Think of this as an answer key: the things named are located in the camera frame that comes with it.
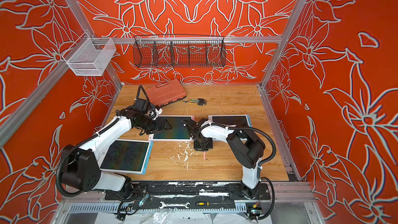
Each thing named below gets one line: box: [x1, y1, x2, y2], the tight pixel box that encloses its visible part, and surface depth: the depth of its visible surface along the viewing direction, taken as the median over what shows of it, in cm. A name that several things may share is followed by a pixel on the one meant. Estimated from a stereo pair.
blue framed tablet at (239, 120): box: [207, 114, 253, 128], surface depth 102 cm
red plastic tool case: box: [146, 78, 187, 108], surface depth 112 cm
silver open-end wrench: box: [158, 201, 191, 209], surface depth 71 cm
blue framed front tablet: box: [99, 138, 154, 175], surface depth 85 cm
